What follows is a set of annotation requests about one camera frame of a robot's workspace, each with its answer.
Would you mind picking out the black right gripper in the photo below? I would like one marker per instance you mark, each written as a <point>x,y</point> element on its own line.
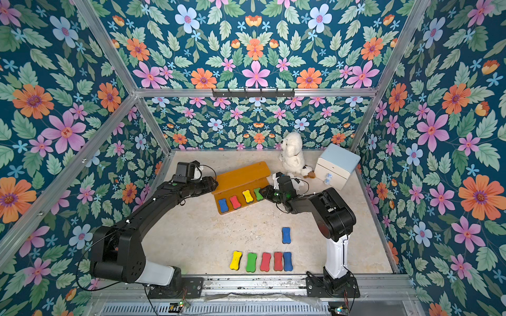
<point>273,193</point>

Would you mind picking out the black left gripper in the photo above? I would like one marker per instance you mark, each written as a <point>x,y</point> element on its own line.
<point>208,185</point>

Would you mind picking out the green eraser shelf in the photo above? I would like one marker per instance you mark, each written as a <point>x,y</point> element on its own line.
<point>258,195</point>
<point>251,262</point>

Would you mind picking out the yellow eraser shelf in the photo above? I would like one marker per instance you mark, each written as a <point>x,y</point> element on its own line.
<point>236,261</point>
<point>248,196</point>

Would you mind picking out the orange wooden two-tier shelf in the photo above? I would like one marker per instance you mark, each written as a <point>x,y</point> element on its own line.
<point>233,183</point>

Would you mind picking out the blue eraser shelf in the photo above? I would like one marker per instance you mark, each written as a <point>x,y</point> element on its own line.
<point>287,262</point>
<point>286,235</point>
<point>224,208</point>

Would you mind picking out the red eraser shelf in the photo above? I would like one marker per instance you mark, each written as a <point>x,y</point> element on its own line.
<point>235,202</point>
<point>265,262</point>

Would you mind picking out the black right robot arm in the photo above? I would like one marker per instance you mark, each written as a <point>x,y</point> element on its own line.
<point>334,219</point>

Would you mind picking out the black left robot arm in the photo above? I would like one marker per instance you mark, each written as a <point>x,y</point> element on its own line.
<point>117,253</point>

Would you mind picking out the small brown white plush toy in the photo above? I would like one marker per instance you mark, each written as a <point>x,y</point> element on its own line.
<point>308,172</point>

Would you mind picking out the large cream plush dog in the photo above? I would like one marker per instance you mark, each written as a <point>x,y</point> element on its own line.
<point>291,156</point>

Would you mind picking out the white three drawer cabinet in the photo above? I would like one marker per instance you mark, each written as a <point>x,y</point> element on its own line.
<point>339,163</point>

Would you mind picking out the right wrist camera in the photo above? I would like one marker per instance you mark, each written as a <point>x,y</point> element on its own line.
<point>284,183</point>

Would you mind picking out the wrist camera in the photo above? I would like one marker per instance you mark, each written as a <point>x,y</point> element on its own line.
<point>284,183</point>
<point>187,172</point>

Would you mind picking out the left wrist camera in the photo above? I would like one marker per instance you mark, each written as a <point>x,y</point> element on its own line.
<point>187,172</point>

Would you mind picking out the black wall hook rail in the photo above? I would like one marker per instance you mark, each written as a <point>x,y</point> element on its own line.
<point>246,93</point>

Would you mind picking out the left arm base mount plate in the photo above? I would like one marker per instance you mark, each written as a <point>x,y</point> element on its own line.
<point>179,288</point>

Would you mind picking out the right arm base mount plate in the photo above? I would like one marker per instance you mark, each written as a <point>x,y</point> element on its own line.
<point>326,287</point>

